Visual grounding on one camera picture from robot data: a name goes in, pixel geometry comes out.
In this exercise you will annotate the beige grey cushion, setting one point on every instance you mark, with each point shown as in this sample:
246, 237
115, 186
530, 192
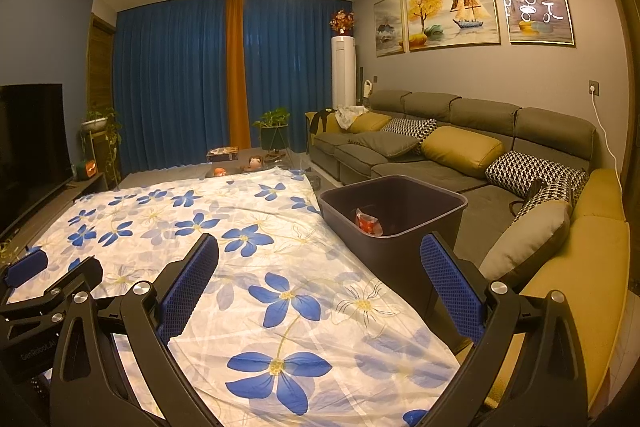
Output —
530, 242

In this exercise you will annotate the patterned gift box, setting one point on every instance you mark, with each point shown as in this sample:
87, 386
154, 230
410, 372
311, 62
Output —
223, 154

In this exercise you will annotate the sailboat and tree painting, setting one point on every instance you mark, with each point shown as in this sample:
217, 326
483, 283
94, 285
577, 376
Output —
452, 9

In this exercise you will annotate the potted plant dark pot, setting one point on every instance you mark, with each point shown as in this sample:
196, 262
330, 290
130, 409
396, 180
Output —
274, 132

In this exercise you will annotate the grey flat cushion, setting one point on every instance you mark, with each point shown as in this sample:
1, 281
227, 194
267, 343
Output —
387, 144

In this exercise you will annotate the orange curtain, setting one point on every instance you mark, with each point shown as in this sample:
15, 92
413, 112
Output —
236, 72

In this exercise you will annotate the large yellow cushion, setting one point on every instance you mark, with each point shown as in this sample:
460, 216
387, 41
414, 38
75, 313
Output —
462, 152

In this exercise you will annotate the white blue floral bedsheet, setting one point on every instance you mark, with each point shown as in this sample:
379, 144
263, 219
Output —
280, 257

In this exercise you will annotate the dark coffee table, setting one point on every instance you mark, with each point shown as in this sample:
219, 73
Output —
280, 167

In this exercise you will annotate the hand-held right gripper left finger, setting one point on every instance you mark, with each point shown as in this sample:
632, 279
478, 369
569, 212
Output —
190, 287

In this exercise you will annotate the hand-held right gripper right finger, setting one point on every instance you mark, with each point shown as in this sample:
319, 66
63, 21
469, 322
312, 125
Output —
450, 287

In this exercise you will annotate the grey sectional sofa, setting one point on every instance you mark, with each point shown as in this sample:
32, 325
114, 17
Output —
480, 112

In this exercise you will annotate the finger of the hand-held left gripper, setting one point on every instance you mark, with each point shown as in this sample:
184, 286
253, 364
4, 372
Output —
80, 277
25, 269

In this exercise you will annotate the white cloth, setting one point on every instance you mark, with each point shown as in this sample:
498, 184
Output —
350, 116

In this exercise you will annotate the orange flower arrangement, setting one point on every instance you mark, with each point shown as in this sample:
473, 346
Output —
342, 23

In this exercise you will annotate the wooden wall panel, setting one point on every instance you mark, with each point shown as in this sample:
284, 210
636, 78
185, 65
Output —
100, 62

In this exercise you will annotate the grey plastic bin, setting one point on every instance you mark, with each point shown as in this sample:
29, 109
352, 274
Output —
380, 257

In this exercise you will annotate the long houndstooth cushion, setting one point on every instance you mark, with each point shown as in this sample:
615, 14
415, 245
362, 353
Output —
530, 172

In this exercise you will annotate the small houndstooth cushion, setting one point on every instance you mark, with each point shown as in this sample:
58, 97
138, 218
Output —
410, 128

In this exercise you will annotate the small doll figure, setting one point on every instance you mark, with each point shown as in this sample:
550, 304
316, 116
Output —
253, 164

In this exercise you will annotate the round orange ornament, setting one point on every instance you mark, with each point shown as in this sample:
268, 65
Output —
220, 172

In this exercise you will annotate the trailing plant on stand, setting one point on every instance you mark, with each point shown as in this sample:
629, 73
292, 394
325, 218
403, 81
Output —
100, 127

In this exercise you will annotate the red foil wrapper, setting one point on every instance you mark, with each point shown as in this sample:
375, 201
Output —
367, 221

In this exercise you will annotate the small yellow cushion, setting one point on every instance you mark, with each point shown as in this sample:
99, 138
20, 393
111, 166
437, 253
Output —
370, 123

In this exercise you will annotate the white standing air conditioner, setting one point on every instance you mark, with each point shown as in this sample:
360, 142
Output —
344, 72

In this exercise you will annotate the black flat television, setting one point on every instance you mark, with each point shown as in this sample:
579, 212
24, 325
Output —
30, 157

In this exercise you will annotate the small grey landscape painting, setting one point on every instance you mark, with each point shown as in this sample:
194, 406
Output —
388, 27

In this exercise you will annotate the blue curtain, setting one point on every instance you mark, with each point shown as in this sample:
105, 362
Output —
290, 67
170, 82

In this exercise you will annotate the black jacket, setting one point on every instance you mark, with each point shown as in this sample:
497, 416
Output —
317, 122

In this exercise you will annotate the yellow sofa section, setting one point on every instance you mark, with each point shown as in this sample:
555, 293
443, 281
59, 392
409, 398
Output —
595, 267

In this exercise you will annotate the grey television cabinet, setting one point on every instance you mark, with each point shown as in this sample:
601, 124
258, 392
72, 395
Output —
82, 192

